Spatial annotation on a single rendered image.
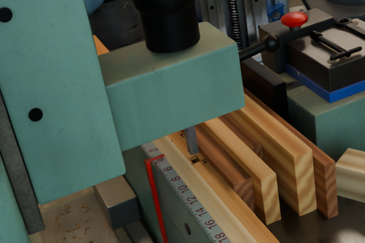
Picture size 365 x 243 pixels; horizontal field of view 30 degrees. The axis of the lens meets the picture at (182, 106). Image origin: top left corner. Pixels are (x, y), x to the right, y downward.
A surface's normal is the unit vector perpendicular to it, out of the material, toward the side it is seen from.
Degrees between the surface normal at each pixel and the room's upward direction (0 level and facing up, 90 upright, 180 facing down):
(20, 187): 90
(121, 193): 0
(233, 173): 0
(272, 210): 90
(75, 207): 0
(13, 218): 90
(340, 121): 90
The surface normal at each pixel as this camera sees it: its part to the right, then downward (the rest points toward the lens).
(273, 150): -0.91, 0.32
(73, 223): -0.16, -0.86
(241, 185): 0.39, 0.40
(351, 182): -0.58, 0.48
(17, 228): 0.61, 0.30
